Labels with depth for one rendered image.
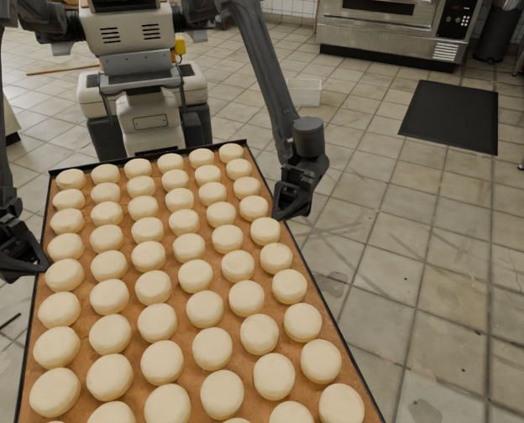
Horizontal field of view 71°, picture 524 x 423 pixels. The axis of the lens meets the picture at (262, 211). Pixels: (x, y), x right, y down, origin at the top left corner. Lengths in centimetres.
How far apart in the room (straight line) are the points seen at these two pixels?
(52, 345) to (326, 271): 150
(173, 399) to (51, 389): 14
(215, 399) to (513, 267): 195
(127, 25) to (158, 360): 107
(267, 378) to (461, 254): 180
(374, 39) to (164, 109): 323
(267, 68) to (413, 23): 350
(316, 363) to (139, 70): 112
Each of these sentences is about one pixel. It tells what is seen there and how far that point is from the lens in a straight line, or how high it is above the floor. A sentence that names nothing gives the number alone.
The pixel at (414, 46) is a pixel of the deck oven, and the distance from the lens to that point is 434.
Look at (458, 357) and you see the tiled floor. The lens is 180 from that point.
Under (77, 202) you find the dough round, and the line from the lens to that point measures 72.
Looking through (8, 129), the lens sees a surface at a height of 12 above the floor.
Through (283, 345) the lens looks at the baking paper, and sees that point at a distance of 51.
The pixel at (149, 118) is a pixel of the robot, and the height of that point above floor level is 79.
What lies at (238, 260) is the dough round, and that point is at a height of 101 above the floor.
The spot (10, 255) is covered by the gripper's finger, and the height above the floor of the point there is 101.
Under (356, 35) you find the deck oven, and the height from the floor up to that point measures 25.
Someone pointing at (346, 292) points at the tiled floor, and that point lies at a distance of 182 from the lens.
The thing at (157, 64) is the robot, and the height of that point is 99.
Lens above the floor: 144
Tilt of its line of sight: 42 degrees down
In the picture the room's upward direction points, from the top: straight up
